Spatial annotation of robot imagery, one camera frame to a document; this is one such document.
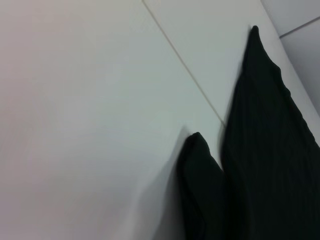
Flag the black shirt with FREE print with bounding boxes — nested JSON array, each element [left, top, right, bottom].
[[176, 24, 320, 240]]

